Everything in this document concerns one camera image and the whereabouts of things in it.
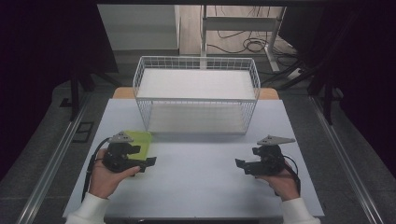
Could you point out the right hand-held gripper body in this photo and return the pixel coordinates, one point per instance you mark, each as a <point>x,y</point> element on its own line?
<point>269,160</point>

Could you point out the black curtain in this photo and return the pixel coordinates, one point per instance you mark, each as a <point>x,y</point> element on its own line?
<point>367,68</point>
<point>34,62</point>

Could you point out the aluminium floor rail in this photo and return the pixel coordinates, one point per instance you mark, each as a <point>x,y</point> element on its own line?
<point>345,161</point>
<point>53,161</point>

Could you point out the white power strip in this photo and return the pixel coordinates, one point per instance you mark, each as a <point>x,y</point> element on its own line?
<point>294,74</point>

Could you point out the black floor bracket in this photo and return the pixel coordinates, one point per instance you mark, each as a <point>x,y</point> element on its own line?
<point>83,132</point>

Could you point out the black metal stand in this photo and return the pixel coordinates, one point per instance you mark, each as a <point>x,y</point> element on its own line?
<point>74,93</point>
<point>327,99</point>

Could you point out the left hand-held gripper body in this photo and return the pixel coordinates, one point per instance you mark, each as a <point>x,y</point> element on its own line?
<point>116,157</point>

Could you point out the person's left hand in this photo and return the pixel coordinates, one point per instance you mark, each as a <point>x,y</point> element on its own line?
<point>102,182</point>

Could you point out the white metal desk frame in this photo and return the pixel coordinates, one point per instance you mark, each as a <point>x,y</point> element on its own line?
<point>239,23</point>

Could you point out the green plastic food container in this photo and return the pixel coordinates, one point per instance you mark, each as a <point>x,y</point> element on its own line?
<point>141,146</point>

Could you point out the person's right hand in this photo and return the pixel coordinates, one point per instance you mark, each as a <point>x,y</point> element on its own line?
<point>285,185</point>

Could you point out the white cabinet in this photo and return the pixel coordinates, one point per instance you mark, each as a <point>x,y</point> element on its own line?
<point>140,28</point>

